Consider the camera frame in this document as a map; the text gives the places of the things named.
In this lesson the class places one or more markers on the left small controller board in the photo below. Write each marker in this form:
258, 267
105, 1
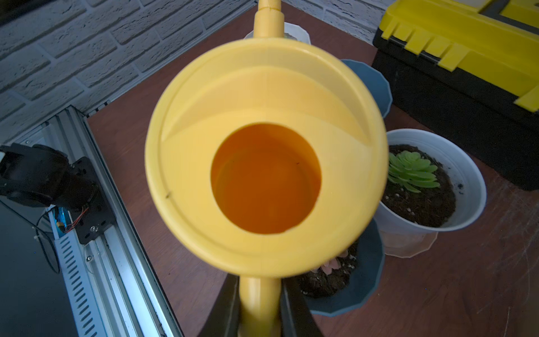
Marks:
61, 217

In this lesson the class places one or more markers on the peach saucer under small pot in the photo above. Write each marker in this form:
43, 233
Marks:
407, 244

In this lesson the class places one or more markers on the cream faceted pot clay soil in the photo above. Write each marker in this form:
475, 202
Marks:
296, 33

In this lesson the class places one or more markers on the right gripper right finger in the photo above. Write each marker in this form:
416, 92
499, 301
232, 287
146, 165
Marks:
295, 316

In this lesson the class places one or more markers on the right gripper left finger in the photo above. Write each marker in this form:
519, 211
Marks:
223, 320

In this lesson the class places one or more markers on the green succulent small white pot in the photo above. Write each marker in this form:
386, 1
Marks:
412, 171

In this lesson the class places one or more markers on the pink-green succulent front blue pot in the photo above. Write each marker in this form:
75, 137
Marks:
332, 264

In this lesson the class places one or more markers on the blue-grey plant pot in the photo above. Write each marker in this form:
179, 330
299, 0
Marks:
351, 285
375, 82

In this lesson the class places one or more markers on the small white ribbed pot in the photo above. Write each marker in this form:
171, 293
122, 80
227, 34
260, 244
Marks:
456, 204

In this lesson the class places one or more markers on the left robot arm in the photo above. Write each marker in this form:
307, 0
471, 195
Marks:
40, 176

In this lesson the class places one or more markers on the yellow watering can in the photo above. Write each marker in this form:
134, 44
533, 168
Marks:
266, 158

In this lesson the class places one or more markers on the aluminium front rail frame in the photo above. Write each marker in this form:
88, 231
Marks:
55, 286

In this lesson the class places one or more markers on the yellow black toolbox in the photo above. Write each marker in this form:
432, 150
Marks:
468, 70

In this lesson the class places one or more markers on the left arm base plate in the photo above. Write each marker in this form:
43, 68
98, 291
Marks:
92, 202

